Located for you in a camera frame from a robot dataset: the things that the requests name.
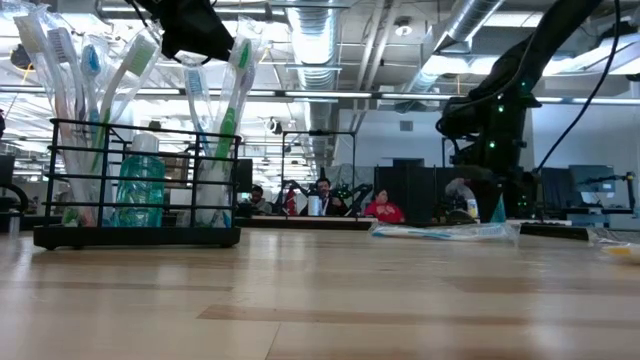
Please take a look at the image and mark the white toothbrush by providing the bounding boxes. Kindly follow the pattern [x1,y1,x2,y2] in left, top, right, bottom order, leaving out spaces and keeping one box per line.
[46,25,101,227]

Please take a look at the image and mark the black curved arc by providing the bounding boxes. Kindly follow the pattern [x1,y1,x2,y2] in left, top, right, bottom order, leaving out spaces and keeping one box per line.
[0,181,32,216]

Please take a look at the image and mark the slim yellow-headed toothbrush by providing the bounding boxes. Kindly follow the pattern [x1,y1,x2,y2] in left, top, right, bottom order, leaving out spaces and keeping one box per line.
[585,227,640,266]

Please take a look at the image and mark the teal mouthwash bottle white cap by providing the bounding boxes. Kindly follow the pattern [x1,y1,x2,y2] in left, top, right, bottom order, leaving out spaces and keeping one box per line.
[113,132,167,229]
[491,195,508,224]

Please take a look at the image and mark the person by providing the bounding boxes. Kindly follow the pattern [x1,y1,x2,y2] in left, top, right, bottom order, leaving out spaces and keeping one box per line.
[247,184,274,216]
[443,177,479,224]
[363,188,406,225]
[299,176,350,217]

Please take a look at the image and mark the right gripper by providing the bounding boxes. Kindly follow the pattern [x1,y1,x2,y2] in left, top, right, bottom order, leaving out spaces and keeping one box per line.
[452,142,540,224]

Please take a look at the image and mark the desk monitor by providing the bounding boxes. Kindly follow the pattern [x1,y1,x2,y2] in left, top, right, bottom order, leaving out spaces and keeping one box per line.
[568,163,617,194]

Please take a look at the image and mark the green toothbrush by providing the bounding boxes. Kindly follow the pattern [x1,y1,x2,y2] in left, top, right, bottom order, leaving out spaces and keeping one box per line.
[197,17,266,229]
[84,29,164,227]

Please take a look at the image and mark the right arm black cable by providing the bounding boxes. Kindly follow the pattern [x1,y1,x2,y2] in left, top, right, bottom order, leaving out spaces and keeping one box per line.
[535,0,621,174]

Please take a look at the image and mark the wrapped blue striped toothbrush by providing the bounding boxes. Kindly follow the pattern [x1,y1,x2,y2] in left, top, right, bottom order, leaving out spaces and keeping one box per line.
[368,221,521,245]

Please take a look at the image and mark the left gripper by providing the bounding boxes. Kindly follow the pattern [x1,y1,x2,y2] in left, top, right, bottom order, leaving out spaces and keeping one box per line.
[144,0,236,62]

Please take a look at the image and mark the light blue toothbrush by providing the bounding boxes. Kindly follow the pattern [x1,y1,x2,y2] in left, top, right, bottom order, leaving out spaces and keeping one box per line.
[178,52,221,229]

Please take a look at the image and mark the black station frame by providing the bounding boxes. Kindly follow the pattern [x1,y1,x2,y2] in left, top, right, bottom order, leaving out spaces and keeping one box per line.
[281,129,358,217]

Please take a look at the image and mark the black partition screens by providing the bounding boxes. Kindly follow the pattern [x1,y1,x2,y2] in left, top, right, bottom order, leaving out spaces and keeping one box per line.
[373,164,446,221]

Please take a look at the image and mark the black wire toothbrush caddy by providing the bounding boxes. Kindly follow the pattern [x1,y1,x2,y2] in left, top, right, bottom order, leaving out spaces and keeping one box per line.
[32,117,243,251]

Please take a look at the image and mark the wooden workstation table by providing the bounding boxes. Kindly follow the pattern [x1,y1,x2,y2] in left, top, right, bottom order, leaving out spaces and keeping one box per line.
[252,214,380,225]

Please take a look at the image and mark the silver air duct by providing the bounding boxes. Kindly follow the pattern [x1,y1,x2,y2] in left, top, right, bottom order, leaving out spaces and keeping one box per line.
[285,0,351,166]
[404,0,506,96]

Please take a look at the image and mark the orange toothbrush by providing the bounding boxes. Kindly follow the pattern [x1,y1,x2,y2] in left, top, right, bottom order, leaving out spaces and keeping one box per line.
[12,12,97,227]

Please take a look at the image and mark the long ceiling light bar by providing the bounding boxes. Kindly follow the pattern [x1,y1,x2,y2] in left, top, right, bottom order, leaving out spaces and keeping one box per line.
[0,84,640,106]

